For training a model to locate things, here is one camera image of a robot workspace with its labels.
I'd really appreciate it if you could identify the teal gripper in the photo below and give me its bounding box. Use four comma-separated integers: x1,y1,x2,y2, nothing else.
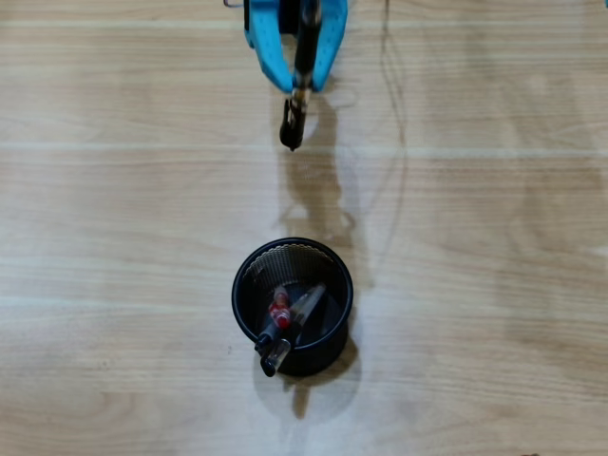
244,0,350,94

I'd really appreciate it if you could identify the black retractable pen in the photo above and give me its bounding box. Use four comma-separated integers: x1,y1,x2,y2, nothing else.
278,7,320,152

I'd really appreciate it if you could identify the clear pen with grey grip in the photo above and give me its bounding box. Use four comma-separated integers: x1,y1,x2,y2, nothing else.
255,283,328,353

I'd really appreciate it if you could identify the red retractable pen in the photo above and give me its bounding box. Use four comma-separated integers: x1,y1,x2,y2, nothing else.
267,286,293,331

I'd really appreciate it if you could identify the clear stick pen black cap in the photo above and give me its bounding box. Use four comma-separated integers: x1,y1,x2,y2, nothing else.
258,337,293,378

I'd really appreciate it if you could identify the black mesh pen holder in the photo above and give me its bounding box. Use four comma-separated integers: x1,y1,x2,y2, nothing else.
231,237,355,378

